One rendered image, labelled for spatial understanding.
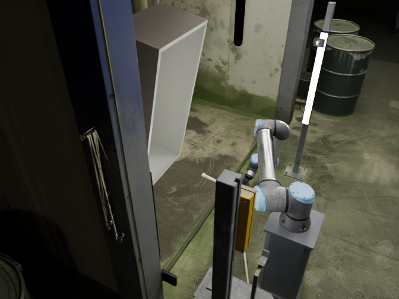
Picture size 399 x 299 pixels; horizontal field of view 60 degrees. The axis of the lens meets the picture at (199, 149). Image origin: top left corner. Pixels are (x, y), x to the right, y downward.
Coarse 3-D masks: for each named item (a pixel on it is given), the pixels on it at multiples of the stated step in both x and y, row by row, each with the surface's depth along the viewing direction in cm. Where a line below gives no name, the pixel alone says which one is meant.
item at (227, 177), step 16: (224, 176) 98; (240, 176) 98; (224, 192) 97; (240, 192) 102; (224, 208) 101; (224, 224) 105; (224, 240) 109; (224, 256) 113; (224, 272) 118; (224, 288) 124
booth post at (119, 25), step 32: (64, 0) 100; (96, 0) 97; (128, 0) 109; (64, 32) 107; (96, 32) 101; (128, 32) 113; (64, 64) 114; (96, 64) 107; (128, 64) 118; (96, 96) 115; (128, 96) 123; (96, 128) 125; (128, 128) 129; (128, 160) 135; (96, 192) 149; (128, 192) 141; (128, 224) 150; (128, 256) 166; (128, 288) 187; (160, 288) 203
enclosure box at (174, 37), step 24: (144, 24) 199; (168, 24) 205; (192, 24) 212; (144, 48) 183; (168, 48) 248; (192, 48) 239; (144, 72) 192; (168, 72) 259; (192, 72) 250; (144, 96) 202; (168, 96) 272; (144, 120) 212; (168, 120) 286; (168, 144) 301
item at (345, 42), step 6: (336, 36) 427; (342, 36) 428; (348, 36) 427; (330, 42) 412; (336, 42) 411; (342, 42) 411; (348, 42) 412; (354, 42) 412; (360, 42) 412; (366, 42) 411; (342, 48) 396; (348, 48) 395; (354, 48) 396; (360, 48) 396; (366, 48) 395
